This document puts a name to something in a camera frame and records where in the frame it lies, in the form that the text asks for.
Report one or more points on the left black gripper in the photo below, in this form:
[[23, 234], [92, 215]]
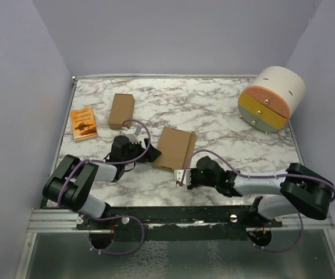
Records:
[[149, 156]]

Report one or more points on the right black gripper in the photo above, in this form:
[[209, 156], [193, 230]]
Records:
[[192, 185]]

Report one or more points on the brown cardboard box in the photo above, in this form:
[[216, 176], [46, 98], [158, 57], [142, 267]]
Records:
[[176, 147]]

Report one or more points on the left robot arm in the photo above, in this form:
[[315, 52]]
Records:
[[71, 182]]

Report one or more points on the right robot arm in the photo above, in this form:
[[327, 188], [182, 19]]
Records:
[[296, 189]]

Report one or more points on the small folded cardboard box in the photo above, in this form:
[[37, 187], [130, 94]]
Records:
[[122, 109]]

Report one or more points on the orange book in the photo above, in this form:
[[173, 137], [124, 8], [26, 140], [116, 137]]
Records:
[[84, 125]]

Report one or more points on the white cylinder with coloured base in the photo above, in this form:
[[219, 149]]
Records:
[[271, 98]]

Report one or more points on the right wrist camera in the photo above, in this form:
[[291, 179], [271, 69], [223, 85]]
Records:
[[182, 177]]

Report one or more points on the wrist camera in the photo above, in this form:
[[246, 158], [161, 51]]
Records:
[[182, 177], [132, 134]]

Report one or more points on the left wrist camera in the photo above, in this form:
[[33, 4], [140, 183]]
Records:
[[132, 134]]

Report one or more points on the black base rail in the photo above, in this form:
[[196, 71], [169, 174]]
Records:
[[184, 223]]

